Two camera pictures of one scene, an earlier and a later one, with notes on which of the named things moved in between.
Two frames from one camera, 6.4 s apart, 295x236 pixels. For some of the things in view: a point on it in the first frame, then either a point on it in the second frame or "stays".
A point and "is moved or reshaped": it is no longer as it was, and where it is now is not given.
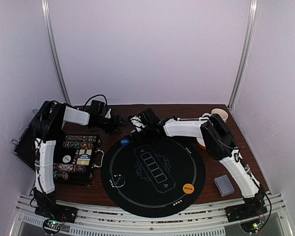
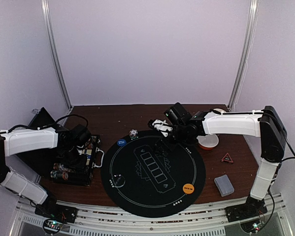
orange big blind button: x=188 y=188 stays
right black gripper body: x=139 y=132 to x=168 y=138
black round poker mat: x=152 y=177 stays
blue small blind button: x=124 y=141 is moved or reshaped
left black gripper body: x=108 y=124 to x=71 y=159
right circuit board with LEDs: x=251 y=227 stays
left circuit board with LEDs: x=52 y=225 stays
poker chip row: x=57 y=174 stays
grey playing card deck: x=223 y=185 stays
